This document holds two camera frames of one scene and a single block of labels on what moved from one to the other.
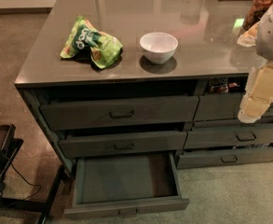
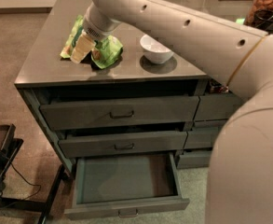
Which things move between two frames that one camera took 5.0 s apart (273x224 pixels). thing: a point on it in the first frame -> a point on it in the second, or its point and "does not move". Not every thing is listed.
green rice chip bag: [86, 38] does not move
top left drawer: [166, 110] does not move
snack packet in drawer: [218, 85] does not move
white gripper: [272, 36] -> [96, 33]
